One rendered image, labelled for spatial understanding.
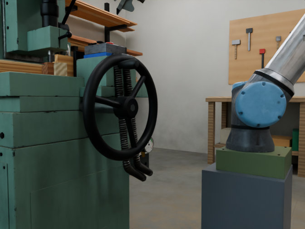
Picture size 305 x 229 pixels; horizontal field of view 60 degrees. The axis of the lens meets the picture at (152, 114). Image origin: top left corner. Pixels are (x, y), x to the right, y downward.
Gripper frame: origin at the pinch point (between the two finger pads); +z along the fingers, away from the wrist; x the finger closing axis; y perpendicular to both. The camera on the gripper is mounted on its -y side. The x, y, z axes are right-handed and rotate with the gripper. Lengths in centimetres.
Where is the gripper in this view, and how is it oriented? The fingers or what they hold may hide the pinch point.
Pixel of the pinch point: (113, 7)
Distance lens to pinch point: 106.0
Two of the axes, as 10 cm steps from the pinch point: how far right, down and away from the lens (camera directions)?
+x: -0.7, -0.6, 10.0
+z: -5.8, 8.2, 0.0
